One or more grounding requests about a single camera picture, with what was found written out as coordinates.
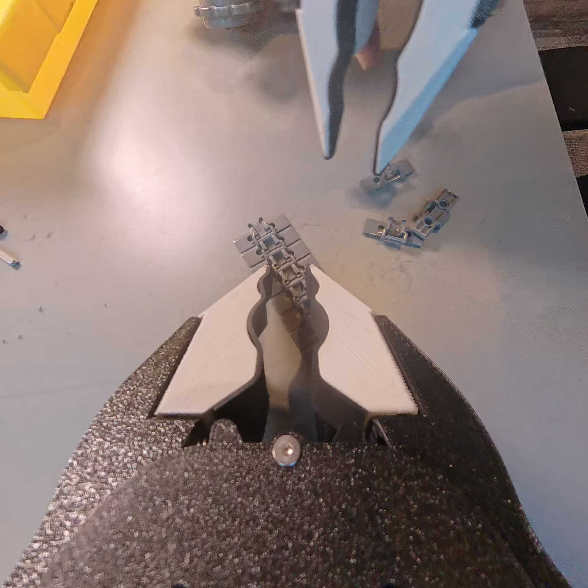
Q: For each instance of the black yellow toy brick vehicle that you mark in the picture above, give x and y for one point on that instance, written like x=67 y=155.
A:
x=220 y=8

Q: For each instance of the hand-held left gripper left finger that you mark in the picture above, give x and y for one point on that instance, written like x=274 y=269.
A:
x=216 y=363

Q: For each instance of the person's right hand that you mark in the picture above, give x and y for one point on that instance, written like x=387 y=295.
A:
x=369 y=55

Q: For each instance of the dark rounded object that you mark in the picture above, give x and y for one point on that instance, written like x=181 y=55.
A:
x=569 y=87

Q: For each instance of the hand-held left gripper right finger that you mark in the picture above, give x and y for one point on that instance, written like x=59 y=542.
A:
x=367 y=363

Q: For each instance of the grey track link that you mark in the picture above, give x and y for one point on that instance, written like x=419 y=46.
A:
x=399 y=171
x=436 y=213
x=381 y=232

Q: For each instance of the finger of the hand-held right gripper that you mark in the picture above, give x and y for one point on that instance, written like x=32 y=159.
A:
x=317 y=55
x=432 y=59

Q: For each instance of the light grey desk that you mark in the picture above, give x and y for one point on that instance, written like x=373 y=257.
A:
x=160 y=183

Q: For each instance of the yellow plastic bin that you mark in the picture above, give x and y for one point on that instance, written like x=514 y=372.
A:
x=27 y=92

